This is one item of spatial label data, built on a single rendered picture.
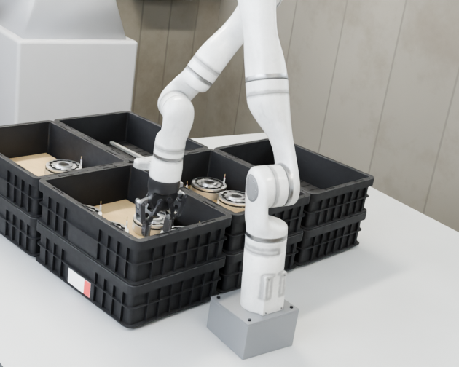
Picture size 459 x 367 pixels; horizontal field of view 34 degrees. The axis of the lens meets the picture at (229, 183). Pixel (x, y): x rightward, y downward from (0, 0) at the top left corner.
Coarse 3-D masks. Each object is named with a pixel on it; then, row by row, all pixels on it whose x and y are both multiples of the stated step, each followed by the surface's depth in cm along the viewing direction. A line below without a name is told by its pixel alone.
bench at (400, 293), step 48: (0, 240) 204; (384, 240) 240; (432, 240) 245; (0, 288) 181; (48, 288) 184; (288, 288) 201; (336, 288) 205; (384, 288) 209; (432, 288) 213; (0, 336) 163; (48, 336) 166; (96, 336) 168; (144, 336) 171; (192, 336) 173; (336, 336) 182; (384, 336) 185; (432, 336) 188
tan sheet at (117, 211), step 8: (120, 200) 208; (104, 208) 201; (112, 208) 202; (120, 208) 203; (128, 208) 203; (104, 216) 196; (112, 216) 197; (120, 216) 198; (128, 216) 198; (128, 224) 194
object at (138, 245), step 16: (64, 176) 191; (48, 192) 184; (80, 208) 175; (96, 224) 172; (112, 224) 169; (192, 224) 175; (208, 224) 177; (224, 224) 181; (128, 240) 164; (144, 240) 164; (160, 240) 167; (176, 240) 171
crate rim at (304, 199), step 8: (192, 152) 223; (200, 152) 224; (216, 152) 226; (232, 160) 221; (248, 168) 217; (192, 192) 193; (304, 192) 204; (208, 200) 190; (304, 200) 202; (224, 208) 186; (272, 208) 193; (280, 208) 195; (288, 208) 198; (232, 216) 184; (240, 216) 185
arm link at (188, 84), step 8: (184, 72) 167; (192, 72) 166; (176, 80) 170; (184, 80) 168; (192, 80) 166; (200, 80) 166; (168, 88) 171; (176, 88) 171; (184, 88) 171; (192, 88) 168; (200, 88) 167; (208, 88) 169; (160, 96) 171; (168, 96) 168; (192, 96) 173; (160, 104) 170; (160, 112) 171
